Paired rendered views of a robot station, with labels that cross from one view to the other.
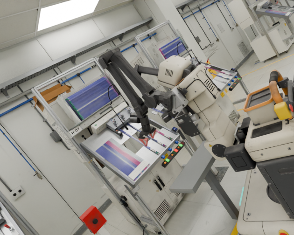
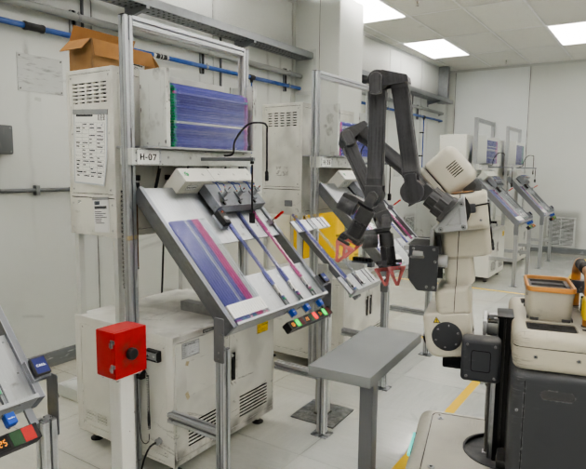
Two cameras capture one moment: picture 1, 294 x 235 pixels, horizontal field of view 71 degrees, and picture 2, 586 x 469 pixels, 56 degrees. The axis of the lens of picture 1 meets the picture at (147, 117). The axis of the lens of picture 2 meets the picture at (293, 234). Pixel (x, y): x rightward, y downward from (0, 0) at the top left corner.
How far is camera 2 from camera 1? 1.02 m
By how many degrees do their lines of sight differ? 23
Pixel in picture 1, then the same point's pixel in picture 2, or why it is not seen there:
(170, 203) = not seen: hidden behind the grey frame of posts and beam
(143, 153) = (259, 285)
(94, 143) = (166, 207)
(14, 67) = not seen: outside the picture
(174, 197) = (235, 415)
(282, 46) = (484, 266)
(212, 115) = (469, 274)
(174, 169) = (261, 358)
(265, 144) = (550, 343)
